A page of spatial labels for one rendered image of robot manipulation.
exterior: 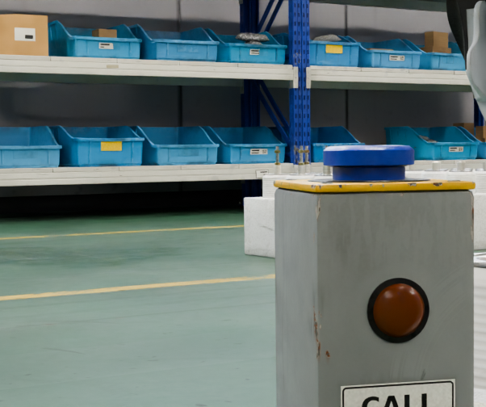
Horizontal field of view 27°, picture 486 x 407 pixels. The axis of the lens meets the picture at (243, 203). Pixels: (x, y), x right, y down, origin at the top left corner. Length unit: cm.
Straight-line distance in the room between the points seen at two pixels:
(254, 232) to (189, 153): 217
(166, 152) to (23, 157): 75
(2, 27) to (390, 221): 462
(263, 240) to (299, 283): 268
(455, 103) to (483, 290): 659
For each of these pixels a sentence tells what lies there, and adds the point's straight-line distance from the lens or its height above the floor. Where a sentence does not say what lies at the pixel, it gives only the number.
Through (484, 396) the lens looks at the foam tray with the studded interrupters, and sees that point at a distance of 63.
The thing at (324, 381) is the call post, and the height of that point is 23.
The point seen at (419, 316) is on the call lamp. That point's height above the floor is 26.
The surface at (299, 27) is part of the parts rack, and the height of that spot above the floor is 99.
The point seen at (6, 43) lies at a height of 85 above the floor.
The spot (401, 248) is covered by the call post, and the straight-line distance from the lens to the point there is 42.
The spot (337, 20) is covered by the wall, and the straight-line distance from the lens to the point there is 668.
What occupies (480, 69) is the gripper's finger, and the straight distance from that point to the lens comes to 68.
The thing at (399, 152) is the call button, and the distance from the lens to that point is 44.
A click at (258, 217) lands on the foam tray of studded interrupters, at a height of 12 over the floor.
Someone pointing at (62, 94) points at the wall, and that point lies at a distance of 579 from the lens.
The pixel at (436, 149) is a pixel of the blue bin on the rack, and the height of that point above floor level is 32.
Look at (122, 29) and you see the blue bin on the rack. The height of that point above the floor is 97.
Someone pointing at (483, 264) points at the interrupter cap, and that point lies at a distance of 67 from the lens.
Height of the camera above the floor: 33
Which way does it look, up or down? 3 degrees down
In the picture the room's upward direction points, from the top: 1 degrees counter-clockwise
